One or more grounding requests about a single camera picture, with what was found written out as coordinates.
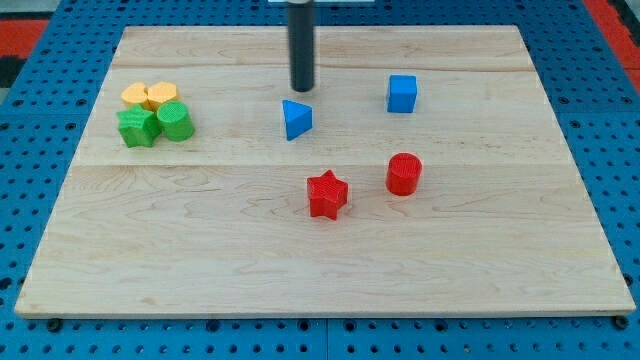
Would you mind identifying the green cylinder block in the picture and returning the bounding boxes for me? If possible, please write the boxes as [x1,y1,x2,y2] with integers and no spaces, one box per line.
[156,101,195,142]

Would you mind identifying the green star block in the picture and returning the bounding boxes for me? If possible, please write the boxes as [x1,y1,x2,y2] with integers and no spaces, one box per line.
[116,104,161,148]

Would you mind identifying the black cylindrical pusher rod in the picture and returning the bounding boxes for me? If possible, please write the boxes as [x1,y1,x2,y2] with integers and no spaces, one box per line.
[286,0,315,92]

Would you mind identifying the yellow hexagon block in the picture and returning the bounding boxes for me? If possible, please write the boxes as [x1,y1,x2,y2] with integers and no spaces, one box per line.
[147,82,180,111]

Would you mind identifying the red star block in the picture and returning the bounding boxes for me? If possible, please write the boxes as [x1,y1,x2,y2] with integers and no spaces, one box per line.
[306,170,349,220]

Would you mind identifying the red cylinder block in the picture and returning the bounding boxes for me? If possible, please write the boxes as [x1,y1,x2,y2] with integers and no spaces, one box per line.
[385,152,423,196]

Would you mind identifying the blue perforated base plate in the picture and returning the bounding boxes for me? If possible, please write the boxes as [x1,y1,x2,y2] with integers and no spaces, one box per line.
[1,1,639,359]

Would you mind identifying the blue cube block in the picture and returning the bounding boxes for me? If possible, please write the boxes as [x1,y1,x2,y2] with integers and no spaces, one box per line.
[387,74,418,113]

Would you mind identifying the wooden board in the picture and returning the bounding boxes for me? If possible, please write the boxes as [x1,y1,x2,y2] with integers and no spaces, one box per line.
[15,26,636,319]

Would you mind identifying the blue triangle block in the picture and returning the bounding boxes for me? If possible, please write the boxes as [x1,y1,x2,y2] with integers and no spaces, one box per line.
[282,100,313,141]

